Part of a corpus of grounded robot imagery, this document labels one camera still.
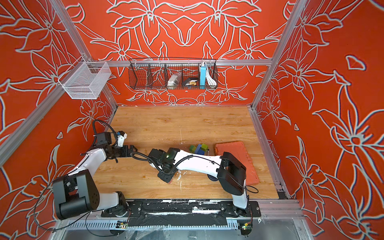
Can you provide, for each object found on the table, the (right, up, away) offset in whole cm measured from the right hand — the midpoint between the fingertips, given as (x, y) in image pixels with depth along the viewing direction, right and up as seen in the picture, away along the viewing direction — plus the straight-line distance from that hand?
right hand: (163, 177), depth 76 cm
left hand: (-24, +12, +13) cm, 30 cm away
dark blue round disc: (+26, -3, +6) cm, 27 cm away
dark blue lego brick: (+20, +11, +16) cm, 28 cm away
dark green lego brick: (+15, +12, +17) cm, 26 cm away
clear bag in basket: (+5, +56, +16) cm, 58 cm away
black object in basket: (+15, +53, +12) cm, 57 cm away
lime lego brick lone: (+23, +12, +18) cm, 32 cm away
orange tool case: (+44, +11, +14) cm, 47 cm away
